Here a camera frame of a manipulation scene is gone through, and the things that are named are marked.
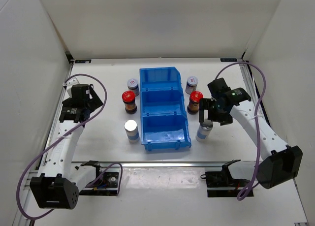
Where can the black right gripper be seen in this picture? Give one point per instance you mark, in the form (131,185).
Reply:
(205,104)

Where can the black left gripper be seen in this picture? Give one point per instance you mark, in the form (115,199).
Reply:
(95,102)

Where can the red lid sauce jar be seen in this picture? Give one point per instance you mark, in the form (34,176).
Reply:
(128,98)
(194,102)

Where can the silver lid peppercorn jar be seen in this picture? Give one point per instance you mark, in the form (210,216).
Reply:
(204,130)
(132,132)

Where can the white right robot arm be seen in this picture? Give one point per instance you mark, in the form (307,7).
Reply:
(280,162)

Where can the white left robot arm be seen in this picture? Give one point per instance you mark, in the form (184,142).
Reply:
(58,183)

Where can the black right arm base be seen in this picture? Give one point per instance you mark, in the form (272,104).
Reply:
(229,179)

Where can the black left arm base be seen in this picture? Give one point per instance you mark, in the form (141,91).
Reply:
(103,181)

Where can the white lid dark jar right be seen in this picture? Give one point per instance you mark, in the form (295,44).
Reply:
(191,84)

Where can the white lid dark jar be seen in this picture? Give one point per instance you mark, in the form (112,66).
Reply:
(191,84)
(133,85)

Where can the blue near storage bin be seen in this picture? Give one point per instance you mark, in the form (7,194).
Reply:
(165,131)

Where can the blue storage bin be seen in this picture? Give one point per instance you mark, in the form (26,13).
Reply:
(162,102)
(165,131)
(160,78)

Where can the blue far storage bin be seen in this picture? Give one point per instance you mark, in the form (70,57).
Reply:
(160,78)

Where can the blue middle storage bin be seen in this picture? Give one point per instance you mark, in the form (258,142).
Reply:
(162,102)

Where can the white lid dark jar left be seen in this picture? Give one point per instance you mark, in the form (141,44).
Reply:
(133,85)

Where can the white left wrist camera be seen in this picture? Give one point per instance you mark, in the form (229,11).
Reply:
(69,84)

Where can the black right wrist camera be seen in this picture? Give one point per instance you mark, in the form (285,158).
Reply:
(218,87)

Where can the aluminium table edge rail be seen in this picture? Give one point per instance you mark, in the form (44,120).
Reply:
(148,164)

